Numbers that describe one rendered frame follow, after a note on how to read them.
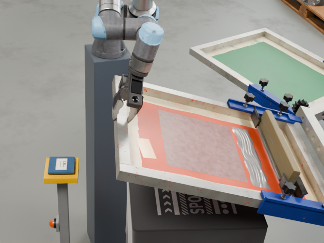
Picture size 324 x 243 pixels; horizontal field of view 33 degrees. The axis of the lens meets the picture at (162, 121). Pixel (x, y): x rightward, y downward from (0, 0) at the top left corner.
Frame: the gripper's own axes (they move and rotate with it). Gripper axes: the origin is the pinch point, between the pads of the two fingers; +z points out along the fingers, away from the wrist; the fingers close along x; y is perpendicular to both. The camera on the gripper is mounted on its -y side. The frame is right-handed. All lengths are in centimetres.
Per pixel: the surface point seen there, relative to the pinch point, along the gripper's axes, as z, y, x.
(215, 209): 20.7, -12.1, -42.0
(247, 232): 20, -22, -52
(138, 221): 28.5, -17.4, -14.1
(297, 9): 58, 408, -244
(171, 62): 104, 280, -90
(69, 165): 33.0, 11.8, 10.7
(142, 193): 27.7, -3.0, -16.5
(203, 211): 22.1, -13.2, -37.3
